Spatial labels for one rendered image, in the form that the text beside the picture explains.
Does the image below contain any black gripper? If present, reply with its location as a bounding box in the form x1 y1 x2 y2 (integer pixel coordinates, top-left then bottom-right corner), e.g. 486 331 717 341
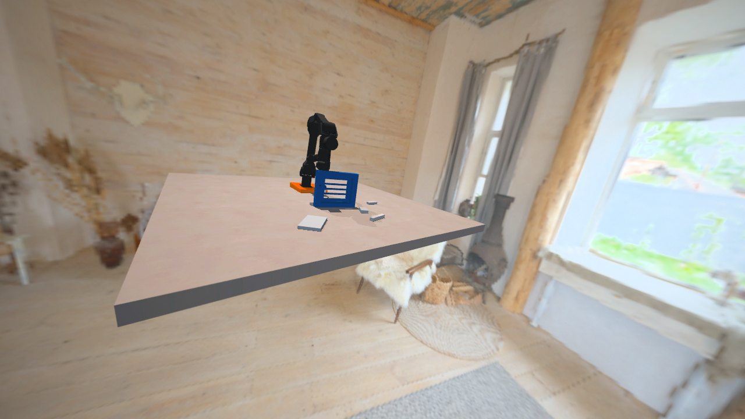
316 148 331 171

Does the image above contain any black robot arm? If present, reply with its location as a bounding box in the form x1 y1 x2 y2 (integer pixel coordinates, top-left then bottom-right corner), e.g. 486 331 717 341
299 113 338 188

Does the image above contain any white flat box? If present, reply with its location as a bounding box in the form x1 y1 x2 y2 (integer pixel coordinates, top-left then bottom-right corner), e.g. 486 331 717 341
297 215 327 232

